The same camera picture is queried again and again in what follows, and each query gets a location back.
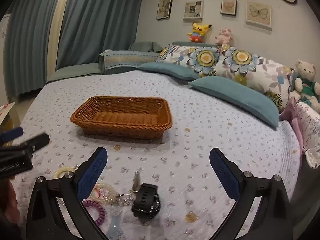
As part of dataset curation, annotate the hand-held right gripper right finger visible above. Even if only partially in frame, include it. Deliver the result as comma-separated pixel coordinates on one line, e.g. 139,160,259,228
209,147,294,240

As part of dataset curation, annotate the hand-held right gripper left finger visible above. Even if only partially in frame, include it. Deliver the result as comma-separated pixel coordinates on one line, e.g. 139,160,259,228
26,147,108,240

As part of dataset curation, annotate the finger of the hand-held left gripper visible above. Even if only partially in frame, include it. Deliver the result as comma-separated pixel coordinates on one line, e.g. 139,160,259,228
22,133,50,153
0,127,24,142

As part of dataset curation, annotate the cream beaded bracelet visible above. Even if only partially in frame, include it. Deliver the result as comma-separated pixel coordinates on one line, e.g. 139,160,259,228
91,183,121,205

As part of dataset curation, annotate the yellow spiral hair tie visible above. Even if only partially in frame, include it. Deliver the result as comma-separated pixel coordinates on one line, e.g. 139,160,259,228
54,165,76,179

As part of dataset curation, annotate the silver chain bracelet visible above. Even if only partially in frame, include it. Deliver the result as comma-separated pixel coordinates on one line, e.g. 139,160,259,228
116,192,134,207

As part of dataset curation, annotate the purple spiral hair tie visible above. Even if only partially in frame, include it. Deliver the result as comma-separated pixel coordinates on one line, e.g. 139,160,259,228
82,199,107,227

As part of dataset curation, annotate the brown wicker basket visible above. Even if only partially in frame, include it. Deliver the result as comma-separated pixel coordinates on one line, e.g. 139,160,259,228
70,96,173,140

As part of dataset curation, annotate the clear blue hair clip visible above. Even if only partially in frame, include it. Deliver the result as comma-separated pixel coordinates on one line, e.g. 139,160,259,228
106,209,124,239

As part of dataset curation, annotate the person's left hand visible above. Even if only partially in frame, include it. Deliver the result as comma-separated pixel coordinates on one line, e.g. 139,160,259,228
0,179,21,223

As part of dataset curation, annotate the long teal pillow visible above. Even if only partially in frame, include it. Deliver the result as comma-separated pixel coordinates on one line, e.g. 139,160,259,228
189,76,280,130

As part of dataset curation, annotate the green bed sheet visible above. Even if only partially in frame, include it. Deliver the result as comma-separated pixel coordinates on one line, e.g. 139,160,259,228
46,63,101,83

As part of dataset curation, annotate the blue curtain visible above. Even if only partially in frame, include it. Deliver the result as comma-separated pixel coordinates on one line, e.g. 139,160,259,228
56,0,147,71
4,0,66,98

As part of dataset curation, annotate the white floral ruffled quilt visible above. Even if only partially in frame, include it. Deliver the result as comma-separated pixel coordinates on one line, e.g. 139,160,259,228
296,102,320,168

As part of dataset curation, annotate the floral pillow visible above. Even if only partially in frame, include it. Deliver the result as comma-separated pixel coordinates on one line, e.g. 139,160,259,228
156,44,222,78
214,44,296,111

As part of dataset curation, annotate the white cabinet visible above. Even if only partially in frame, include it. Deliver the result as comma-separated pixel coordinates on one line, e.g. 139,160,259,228
0,14,12,39

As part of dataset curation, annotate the cream curtain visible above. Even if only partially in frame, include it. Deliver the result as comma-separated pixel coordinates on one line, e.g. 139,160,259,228
47,0,76,82

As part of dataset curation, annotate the folded striped blanket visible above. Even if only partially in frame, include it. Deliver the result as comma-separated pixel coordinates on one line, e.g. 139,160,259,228
97,49,161,75

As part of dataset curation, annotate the small teal pillow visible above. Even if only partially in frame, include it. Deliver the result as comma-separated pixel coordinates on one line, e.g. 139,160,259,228
136,62,201,81

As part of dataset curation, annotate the white teddy bear green shirt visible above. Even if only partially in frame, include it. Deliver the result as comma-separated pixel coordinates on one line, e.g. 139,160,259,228
288,59,320,107

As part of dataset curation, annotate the pink plush toy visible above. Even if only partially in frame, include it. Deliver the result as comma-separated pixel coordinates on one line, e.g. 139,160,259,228
215,28,234,46

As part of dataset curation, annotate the teal headboard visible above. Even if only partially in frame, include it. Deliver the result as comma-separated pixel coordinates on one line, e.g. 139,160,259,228
172,41,218,48

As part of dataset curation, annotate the yellow mouse plush toy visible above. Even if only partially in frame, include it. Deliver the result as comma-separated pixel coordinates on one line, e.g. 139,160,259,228
187,22,212,43

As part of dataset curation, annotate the large butterfly canvas picture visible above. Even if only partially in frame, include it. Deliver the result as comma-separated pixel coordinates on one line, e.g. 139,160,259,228
245,0,272,30

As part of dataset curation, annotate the patchwork canvas picture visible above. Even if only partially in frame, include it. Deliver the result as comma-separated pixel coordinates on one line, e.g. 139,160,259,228
183,0,203,20

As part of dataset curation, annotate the small butterfly framed picture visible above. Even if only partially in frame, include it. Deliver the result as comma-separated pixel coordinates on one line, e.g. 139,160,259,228
220,0,237,16

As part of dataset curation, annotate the tall floral framed picture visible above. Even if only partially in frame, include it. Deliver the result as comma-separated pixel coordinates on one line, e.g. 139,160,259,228
156,0,174,20

